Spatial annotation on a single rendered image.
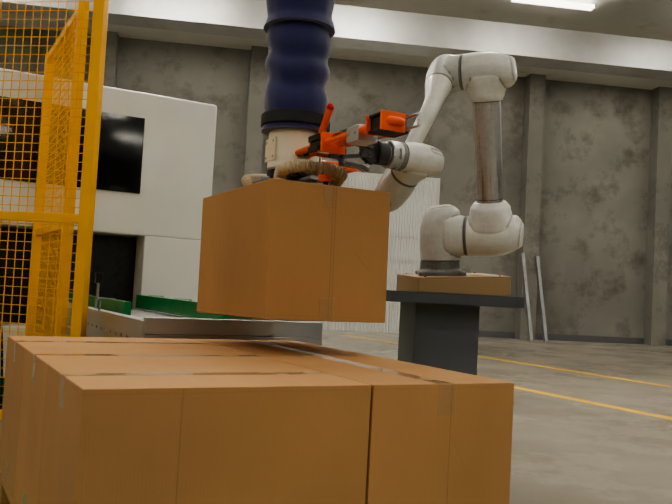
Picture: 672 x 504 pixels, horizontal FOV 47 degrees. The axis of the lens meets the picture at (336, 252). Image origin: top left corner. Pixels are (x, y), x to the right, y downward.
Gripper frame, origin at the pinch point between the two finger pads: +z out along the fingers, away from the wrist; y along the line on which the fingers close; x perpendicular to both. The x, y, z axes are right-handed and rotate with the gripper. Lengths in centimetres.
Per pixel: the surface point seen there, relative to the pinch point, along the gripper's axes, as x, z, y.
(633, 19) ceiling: 587, -818, -391
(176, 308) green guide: 209, -21, 58
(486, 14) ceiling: 704, -631, -391
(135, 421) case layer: -63, 70, 69
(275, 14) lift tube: 23, 10, -45
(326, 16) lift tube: 16.5, -5.1, -45.6
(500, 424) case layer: -63, -16, 73
